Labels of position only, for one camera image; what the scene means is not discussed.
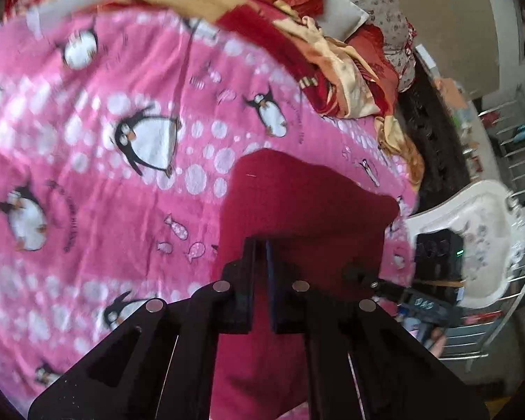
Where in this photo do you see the metal rack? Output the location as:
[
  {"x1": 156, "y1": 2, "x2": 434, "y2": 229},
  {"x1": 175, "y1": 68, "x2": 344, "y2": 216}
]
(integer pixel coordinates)
[{"x1": 477, "y1": 100, "x2": 525, "y2": 359}]

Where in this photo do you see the pink penguin blanket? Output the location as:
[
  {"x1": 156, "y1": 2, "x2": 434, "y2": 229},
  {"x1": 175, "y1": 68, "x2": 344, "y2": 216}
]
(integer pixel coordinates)
[{"x1": 0, "y1": 9, "x2": 421, "y2": 408}]

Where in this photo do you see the white ornate chair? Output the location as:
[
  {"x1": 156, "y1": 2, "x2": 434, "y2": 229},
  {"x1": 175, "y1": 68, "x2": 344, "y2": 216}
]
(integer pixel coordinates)
[{"x1": 405, "y1": 179, "x2": 525, "y2": 310}]

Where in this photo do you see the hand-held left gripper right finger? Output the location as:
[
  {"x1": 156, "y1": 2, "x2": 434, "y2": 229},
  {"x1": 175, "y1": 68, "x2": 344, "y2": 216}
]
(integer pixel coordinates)
[{"x1": 265, "y1": 240, "x2": 491, "y2": 420}]

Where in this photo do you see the plain grey pillow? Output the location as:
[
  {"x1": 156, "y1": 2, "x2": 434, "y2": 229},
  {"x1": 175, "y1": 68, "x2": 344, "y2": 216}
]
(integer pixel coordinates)
[{"x1": 321, "y1": 0, "x2": 371, "y2": 43}]

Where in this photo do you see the red gold satin quilt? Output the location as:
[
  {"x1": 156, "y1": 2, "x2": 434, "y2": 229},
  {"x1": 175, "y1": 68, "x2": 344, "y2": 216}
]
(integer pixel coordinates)
[{"x1": 4, "y1": 0, "x2": 426, "y2": 190}]

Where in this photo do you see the maroon garment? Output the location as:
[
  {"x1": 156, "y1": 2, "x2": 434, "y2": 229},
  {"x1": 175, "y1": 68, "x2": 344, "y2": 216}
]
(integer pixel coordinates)
[{"x1": 210, "y1": 149, "x2": 402, "y2": 420}]

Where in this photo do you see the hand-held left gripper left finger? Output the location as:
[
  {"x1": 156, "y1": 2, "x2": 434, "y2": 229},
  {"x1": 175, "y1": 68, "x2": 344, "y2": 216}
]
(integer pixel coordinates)
[{"x1": 27, "y1": 237, "x2": 257, "y2": 420}]

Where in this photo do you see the dark wooden bed frame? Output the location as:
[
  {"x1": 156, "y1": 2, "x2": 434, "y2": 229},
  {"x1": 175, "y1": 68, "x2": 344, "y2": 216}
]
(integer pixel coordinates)
[{"x1": 397, "y1": 52, "x2": 478, "y2": 216}]

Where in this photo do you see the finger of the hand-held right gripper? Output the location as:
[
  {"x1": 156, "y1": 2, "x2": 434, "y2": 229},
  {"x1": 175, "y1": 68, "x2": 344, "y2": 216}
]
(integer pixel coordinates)
[{"x1": 342, "y1": 266, "x2": 404, "y2": 303}]

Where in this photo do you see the black box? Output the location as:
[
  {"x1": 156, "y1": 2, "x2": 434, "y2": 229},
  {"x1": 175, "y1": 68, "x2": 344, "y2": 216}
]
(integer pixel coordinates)
[{"x1": 415, "y1": 230, "x2": 465, "y2": 290}]

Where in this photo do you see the person's right hand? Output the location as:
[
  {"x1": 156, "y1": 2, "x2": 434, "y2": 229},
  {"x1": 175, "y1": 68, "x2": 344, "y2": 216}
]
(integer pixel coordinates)
[{"x1": 422, "y1": 326, "x2": 448, "y2": 359}]

